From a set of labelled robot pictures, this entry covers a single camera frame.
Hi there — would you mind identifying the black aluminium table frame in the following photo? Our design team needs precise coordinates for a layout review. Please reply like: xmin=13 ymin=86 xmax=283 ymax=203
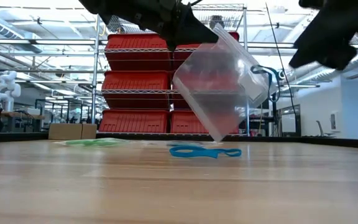
xmin=0 ymin=131 xmax=358 ymax=150

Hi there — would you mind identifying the background wooden workbench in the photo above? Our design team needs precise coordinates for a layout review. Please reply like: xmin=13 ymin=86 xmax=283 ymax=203
xmin=0 ymin=108 xmax=46 ymax=132

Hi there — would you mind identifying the small cardboard box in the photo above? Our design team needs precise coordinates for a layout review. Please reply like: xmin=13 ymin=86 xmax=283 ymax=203
xmin=48 ymin=122 xmax=98 ymax=140

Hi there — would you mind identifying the chrome wire shelf rack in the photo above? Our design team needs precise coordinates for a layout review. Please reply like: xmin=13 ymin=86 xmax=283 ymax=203
xmin=91 ymin=3 xmax=251 ymax=138

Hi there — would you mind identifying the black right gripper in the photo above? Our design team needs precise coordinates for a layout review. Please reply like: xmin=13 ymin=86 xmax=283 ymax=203
xmin=288 ymin=0 xmax=358 ymax=72

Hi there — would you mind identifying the grey background chair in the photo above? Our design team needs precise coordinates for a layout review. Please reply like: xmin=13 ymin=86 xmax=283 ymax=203
xmin=314 ymin=119 xmax=337 ymax=138

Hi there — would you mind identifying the blue rubber band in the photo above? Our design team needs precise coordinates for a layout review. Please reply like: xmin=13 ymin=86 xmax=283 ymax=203
xmin=168 ymin=145 xmax=242 ymax=159
xmin=249 ymin=64 xmax=282 ymax=104

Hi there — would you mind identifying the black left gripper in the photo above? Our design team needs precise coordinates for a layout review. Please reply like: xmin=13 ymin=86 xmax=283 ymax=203
xmin=128 ymin=0 xmax=220 ymax=52

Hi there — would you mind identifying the long black cable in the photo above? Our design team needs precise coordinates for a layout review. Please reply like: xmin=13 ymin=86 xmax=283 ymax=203
xmin=265 ymin=2 xmax=298 ymax=131

